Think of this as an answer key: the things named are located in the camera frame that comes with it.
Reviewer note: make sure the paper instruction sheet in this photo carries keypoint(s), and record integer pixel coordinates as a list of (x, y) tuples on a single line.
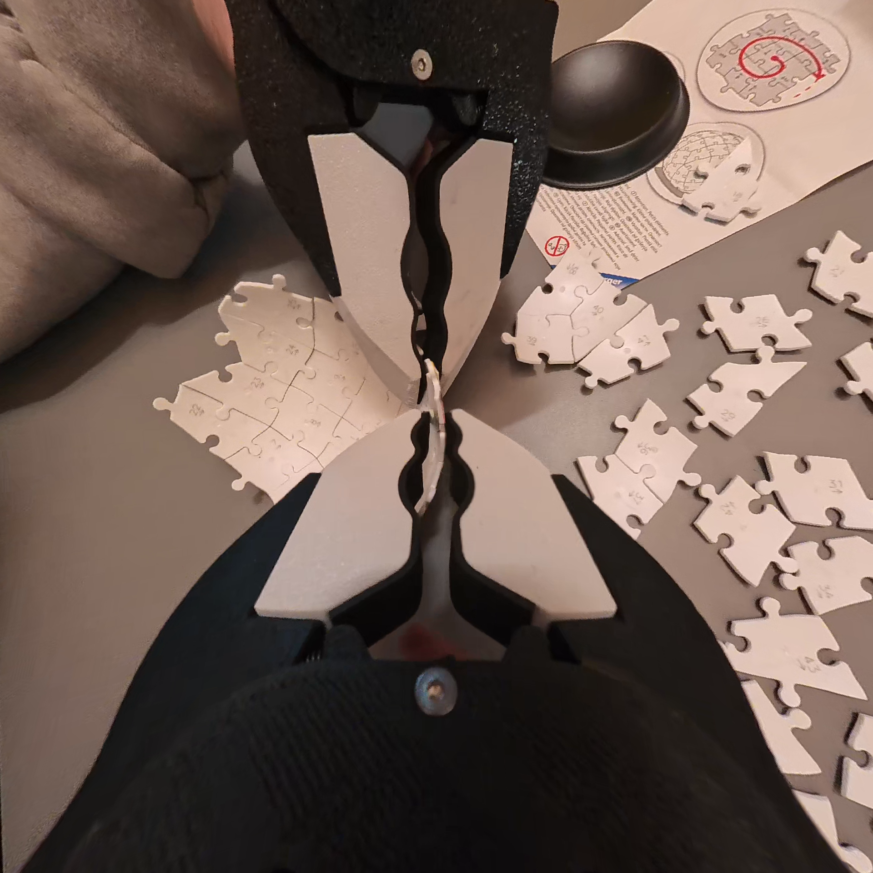
[(784, 157)]

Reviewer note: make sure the assembled white puzzle ball section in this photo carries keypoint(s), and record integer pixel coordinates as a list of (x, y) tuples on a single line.
[(286, 354)]

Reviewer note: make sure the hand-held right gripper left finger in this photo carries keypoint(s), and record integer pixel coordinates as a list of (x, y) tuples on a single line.
[(341, 532)]

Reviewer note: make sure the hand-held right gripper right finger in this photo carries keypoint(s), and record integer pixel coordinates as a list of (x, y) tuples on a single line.
[(532, 532)]

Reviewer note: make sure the scattered white puzzle pieces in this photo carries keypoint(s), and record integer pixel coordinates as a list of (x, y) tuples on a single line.
[(750, 320)]

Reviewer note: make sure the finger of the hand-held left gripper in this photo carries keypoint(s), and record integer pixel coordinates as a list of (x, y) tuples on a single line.
[(354, 239), (477, 239)]

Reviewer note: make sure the black round puzzle stand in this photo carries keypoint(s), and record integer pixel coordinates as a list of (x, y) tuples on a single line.
[(614, 109)]

